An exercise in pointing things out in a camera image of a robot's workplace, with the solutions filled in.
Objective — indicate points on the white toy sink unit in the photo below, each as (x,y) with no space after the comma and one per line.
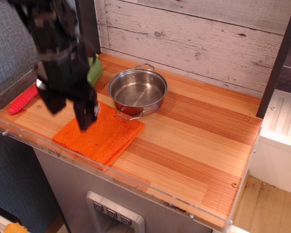
(271,160)

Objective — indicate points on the orange knitted cloth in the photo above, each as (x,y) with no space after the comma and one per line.
(104,141)

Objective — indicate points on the dark post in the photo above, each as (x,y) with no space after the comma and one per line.
(278,65)
(86,14)

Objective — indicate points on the dark left post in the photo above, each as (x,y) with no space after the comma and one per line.
(86,14)

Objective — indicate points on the stainless steel pot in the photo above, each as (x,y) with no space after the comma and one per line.
(138,92)

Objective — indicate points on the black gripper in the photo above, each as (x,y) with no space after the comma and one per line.
(64,76)

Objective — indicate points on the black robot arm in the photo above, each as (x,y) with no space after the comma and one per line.
(51,24)

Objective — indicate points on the yellow object at corner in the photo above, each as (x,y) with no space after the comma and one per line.
(15,228)

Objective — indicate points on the green toy bell pepper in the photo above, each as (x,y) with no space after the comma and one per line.
(96,70)

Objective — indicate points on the dark right post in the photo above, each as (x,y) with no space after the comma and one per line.
(278,65)

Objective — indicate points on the clear acrylic table guard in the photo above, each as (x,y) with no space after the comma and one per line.
(173,177)

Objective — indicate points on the grey toy fridge cabinet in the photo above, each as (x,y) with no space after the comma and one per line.
(70,183)

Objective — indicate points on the fork with red handle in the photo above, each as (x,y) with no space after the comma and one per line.
(23,99)

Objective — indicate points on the silver dispenser panel with buttons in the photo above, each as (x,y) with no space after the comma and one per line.
(106,213)

